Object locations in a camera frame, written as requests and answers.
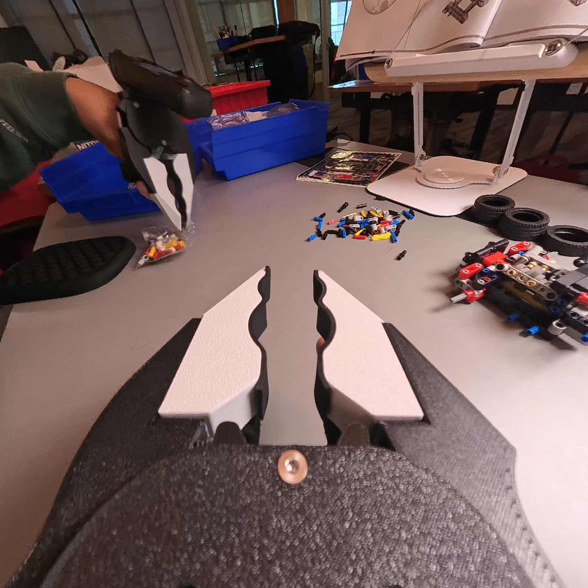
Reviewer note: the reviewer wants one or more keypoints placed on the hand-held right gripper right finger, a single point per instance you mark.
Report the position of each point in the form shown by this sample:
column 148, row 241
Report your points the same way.
column 367, row 367

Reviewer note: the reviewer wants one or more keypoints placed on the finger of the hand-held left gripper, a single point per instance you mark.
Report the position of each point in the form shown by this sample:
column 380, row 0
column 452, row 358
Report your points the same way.
column 160, row 183
column 186, row 179

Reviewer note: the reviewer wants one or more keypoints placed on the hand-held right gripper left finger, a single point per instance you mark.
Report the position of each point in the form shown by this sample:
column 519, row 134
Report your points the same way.
column 216, row 363

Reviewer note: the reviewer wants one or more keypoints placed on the small clear bag lego pieces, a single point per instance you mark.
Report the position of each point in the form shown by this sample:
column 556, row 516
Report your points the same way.
column 163, row 246

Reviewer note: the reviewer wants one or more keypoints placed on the person's left forearm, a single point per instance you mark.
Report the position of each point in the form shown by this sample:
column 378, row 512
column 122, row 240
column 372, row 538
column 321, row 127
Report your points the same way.
column 32, row 115

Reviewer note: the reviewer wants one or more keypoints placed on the pile of loose lego pieces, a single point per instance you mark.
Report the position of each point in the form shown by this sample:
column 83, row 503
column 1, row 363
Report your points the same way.
column 367, row 223

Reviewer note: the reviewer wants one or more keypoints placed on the lego sticker sheet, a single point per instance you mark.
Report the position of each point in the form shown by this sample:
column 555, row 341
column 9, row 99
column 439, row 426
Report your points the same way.
column 349, row 167

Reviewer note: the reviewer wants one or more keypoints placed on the lego car chassis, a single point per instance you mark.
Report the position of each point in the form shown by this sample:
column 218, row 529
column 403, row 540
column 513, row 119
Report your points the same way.
column 523, row 285

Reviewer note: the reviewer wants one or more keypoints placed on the black rubber lego tire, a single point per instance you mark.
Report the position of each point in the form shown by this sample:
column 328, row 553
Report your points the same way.
column 523, row 223
column 492, row 209
column 567, row 239

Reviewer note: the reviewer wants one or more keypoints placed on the lego instruction booklet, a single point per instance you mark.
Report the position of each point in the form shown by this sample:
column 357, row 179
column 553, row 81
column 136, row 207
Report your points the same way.
column 413, row 27

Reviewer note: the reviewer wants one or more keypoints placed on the person's left hand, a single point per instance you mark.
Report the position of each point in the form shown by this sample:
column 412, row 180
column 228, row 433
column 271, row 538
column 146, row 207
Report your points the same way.
column 99, row 112

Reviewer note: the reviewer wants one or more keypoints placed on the blue storage bin white label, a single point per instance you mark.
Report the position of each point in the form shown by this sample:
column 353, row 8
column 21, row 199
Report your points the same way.
column 92, row 183

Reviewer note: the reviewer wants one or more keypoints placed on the red storage bin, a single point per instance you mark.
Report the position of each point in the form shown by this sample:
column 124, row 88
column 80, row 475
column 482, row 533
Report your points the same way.
column 20, row 202
column 241, row 96

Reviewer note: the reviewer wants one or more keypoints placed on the blue container with brushes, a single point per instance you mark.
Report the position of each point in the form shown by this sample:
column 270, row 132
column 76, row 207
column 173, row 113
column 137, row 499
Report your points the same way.
column 227, row 42

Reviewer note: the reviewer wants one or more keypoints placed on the background wooden desk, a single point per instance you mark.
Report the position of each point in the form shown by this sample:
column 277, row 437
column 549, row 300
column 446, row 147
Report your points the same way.
column 248, row 46

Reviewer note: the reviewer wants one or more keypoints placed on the black chair armrest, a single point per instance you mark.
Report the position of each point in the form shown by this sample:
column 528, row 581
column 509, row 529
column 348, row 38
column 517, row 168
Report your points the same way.
column 64, row 266

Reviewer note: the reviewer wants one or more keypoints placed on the black office chair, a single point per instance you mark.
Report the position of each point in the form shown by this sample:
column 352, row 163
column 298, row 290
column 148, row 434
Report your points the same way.
column 289, row 59

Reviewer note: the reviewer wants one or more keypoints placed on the white book stand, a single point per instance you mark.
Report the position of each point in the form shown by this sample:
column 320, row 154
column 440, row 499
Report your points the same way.
column 459, row 188

